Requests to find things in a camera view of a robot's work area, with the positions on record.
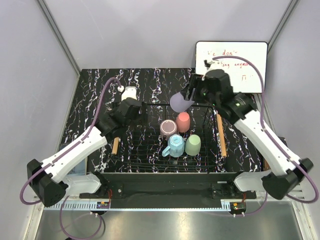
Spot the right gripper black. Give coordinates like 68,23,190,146
180,73,220,108

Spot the lavender plastic cup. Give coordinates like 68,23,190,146
169,92,195,113

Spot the pink plastic cup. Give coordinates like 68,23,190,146
175,112,190,133

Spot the green plastic cup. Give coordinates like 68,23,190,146
184,134,201,156

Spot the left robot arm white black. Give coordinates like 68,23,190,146
26,97,148,207

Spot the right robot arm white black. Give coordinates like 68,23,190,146
181,69,313,200

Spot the mauve ceramic mug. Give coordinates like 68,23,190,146
159,119,178,141

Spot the black marble pattern mat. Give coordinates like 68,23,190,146
59,68,264,173

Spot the light blue ceramic mug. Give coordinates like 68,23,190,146
161,134,185,158

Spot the Nineteen Eighty-Four book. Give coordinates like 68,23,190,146
68,157,88,176

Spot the Tale of Two Cities book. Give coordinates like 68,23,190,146
278,136,287,146

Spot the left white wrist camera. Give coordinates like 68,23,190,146
117,86,137,101

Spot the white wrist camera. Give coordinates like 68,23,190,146
203,59,219,73
117,86,137,101

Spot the left wooden rack handle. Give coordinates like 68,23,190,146
111,137,120,155

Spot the wooden rack handle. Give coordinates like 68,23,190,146
216,114,227,157
111,137,120,155

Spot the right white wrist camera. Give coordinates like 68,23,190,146
203,59,219,73

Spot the black wire dish rack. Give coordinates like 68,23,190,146
106,103,219,173

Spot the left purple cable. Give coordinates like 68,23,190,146
19,77,125,238

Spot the purple cable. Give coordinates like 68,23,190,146
19,77,125,238
209,55,320,217

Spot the right wooden rack handle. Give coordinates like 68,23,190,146
216,114,227,157

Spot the white whiteboard black frame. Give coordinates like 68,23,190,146
195,41,268,94

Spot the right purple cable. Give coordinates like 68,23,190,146
209,55,320,217

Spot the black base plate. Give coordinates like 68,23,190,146
80,172,257,211

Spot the white cable duct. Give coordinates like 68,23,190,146
51,201,111,210

